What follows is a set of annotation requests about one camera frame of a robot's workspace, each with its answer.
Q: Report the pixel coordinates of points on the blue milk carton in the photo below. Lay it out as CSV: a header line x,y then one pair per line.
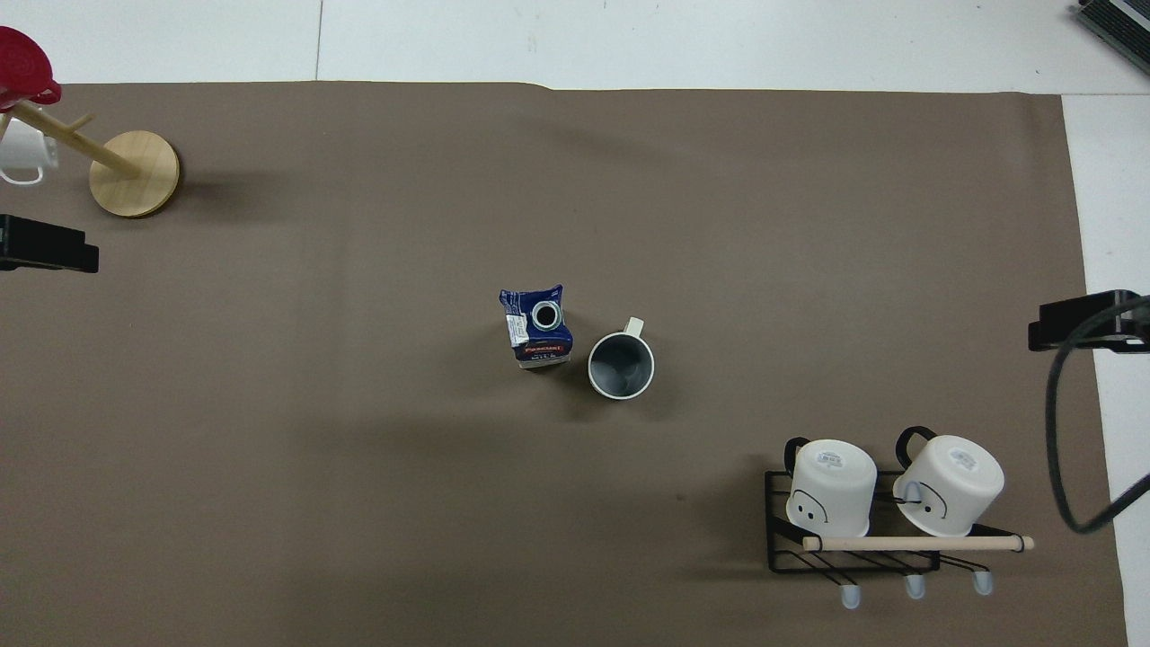
x,y
539,340

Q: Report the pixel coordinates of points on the plain white mug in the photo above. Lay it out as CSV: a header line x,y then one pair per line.
x,y
25,151

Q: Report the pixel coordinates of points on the red cup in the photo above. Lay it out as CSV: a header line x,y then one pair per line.
x,y
22,65

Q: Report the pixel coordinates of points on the white mug grey inside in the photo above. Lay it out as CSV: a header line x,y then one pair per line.
x,y
620,367

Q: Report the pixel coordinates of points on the wooden mug tree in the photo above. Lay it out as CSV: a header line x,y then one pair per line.
x,y
135,172

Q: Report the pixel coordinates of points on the dark ribbed object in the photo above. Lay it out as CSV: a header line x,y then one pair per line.
x,y
1119,20

